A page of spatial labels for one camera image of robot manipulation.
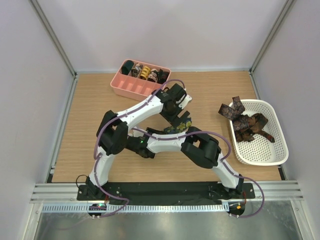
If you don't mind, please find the blue yellow floral tie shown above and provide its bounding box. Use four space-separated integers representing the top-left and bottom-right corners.
163 118 192 135

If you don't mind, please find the pink divided organizer box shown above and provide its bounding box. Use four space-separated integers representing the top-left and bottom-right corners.
110 59 171 101

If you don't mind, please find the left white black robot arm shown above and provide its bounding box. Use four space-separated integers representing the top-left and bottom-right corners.
85 83 192 200

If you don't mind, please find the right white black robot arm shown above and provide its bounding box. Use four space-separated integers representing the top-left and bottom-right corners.
125 126 244 198

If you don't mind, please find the rolled black patterned tie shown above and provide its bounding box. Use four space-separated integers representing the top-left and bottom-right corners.
157 71 170 85

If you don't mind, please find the rolled tan floral tie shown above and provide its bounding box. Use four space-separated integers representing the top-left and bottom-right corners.
146 68 159 83

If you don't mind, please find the rolled yellow tie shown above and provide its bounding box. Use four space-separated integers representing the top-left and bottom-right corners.
139 66 151 80

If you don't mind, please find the rolled brown patterned tie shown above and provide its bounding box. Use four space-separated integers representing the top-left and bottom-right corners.
130 63 143 78

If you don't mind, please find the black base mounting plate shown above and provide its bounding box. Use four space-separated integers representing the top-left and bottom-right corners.
76 180 256 206

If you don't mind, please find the rolled dark green tie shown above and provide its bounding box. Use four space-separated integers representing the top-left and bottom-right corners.
121 60 134 75

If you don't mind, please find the brown patterned tie pile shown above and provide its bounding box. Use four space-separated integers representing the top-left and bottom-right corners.
218 96 275 143

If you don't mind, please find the white perforated plastic basket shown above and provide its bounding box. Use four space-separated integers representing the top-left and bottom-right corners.
229 99 289 166

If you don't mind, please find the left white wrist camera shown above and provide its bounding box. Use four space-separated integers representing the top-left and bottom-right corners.
178 94 192 110

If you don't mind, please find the aluminium frame rail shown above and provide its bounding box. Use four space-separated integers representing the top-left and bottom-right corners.
29 180 304 204

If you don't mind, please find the white slotted cable duct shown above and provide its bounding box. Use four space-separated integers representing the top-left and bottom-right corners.
42 203 229 214

